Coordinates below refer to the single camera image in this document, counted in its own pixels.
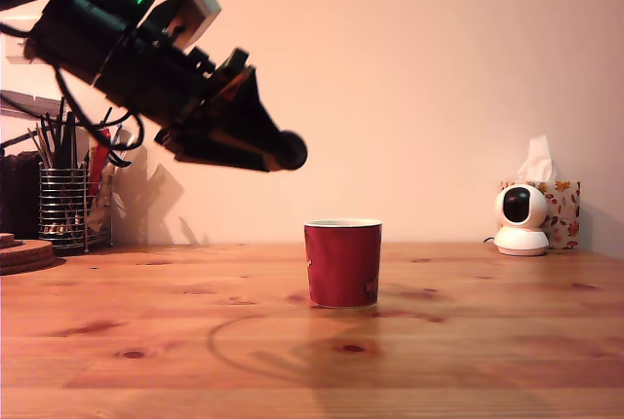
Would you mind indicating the round cork trivet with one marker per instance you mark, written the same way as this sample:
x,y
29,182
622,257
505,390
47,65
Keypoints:
x,y
24,257
24,245

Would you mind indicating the white light switch plate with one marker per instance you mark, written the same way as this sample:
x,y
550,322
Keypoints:
x,y
14,51

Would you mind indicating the white paper sachet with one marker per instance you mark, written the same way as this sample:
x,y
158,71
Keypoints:
x,y
126,139

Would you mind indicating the small white round camera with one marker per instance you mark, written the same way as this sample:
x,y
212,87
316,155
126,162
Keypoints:
x,y
521,224

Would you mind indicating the red mug with cartoon print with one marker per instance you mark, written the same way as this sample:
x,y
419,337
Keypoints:
x,y
343,263

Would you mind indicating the red and white sachet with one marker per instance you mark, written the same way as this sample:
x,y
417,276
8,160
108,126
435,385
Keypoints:
x,y
100,161

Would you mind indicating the white wall shelf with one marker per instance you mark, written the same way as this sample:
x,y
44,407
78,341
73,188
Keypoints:
x,y
24,101

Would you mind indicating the dark thin rod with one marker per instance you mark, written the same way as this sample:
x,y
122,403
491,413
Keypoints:
x,y
17,142

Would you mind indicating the leaf print tissue box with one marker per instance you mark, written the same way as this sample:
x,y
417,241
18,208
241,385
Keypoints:
x,y
565,214

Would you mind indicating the small cork coaster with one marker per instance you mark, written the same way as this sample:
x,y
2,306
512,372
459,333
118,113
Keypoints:
x,y
10,239

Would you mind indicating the dark brown container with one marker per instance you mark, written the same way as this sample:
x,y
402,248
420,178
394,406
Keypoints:
x,y
19,195

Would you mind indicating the white tissue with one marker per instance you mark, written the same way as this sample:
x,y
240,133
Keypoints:
x,y
536,161

